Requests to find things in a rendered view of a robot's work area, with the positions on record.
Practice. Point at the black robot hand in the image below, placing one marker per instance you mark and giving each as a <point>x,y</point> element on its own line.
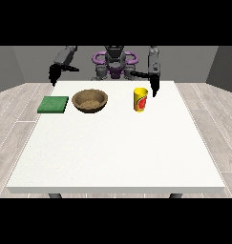
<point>154,82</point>
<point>54,73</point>

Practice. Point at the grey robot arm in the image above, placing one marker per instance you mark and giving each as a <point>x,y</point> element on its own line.
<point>154,62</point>
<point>65,56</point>

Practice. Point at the yellow cup with melon print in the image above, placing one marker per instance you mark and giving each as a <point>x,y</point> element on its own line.
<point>140,99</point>

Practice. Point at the green square pad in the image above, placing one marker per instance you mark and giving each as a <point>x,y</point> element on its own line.
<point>53,104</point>

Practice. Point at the brown wooden bowl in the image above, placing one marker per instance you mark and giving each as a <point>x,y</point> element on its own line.
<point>90,100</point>

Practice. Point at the grey robot trunk purple rings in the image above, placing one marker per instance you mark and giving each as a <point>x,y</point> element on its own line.
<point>114,67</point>

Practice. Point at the dark table leg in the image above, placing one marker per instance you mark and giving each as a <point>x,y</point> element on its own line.
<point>176,195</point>
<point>55,195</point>

